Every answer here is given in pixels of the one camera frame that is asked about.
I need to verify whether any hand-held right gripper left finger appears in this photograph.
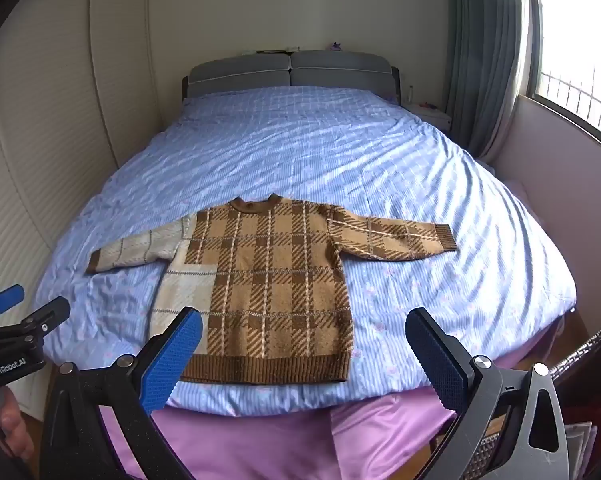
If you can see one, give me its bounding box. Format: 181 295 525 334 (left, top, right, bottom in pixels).
40 306 204 480

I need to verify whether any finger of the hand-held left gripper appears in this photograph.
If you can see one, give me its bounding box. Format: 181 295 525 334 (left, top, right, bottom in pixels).
0 296 72 348
0 284 26 319

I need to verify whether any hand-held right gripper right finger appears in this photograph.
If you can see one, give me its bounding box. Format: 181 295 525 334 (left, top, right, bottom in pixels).
405 307 571 480

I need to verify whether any brown plaid knit sweater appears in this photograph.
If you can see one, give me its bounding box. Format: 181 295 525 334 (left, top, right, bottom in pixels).
84 194 458 386

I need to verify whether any person's left hand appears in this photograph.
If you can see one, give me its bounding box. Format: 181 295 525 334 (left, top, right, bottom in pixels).
0 391 35 457

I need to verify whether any purple bed sheet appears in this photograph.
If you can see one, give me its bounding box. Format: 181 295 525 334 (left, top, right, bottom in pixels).
98 345 536 480

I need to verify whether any dark wicker chair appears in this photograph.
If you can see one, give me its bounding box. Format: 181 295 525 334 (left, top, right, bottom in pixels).
547 310 601 393

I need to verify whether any stack of papers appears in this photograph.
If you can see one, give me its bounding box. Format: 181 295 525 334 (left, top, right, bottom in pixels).
563 422 601 476

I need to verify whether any cream louvred wardrobe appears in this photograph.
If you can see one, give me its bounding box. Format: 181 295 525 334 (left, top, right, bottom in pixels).
0 0 165 413

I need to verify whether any blue floral quilt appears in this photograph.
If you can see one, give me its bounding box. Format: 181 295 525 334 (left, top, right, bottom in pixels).
33 84 578 418

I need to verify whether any white nightstand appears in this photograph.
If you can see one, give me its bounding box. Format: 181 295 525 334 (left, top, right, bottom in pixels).
404 102 454 135

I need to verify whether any grey padded headboard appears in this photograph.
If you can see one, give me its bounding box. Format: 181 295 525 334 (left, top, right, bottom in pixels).
181 66 402 107

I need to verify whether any grey headboard cushion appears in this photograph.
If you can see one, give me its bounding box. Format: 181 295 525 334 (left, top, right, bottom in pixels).
187 54 292 100
290 50 397 97

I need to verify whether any grey-blue curtain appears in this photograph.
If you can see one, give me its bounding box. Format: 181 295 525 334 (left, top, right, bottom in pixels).
447 0 532 157

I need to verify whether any window with metal grille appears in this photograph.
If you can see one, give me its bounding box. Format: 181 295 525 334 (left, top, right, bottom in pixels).
524 0 601 150

